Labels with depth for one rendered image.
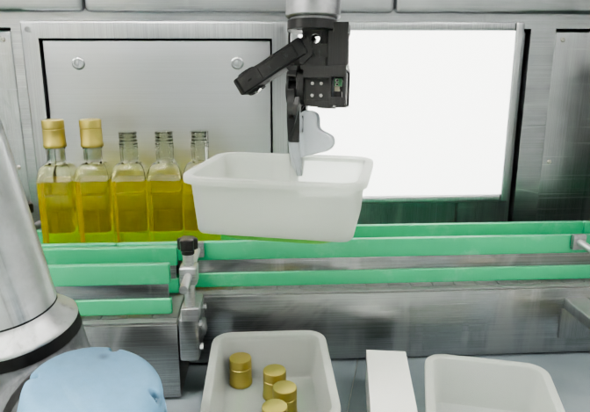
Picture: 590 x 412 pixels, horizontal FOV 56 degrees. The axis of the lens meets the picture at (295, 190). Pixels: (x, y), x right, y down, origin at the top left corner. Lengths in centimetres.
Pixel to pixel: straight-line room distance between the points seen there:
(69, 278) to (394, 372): 49
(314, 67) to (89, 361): 45
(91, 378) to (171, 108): 63
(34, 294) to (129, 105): 56
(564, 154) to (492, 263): 33
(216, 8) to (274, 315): 54
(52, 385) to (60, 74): 68
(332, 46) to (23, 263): 46
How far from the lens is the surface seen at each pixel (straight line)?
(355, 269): 96
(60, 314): 61
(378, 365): 89
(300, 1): 77
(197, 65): 105
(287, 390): 82
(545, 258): 105
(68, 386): 53
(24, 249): 57
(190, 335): 87
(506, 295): 103
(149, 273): 85
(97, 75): 108
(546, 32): 119
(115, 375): 53
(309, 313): 96
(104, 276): 87
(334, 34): 78
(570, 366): 109
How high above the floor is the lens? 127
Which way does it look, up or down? 14 degrees down
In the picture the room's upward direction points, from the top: straight up
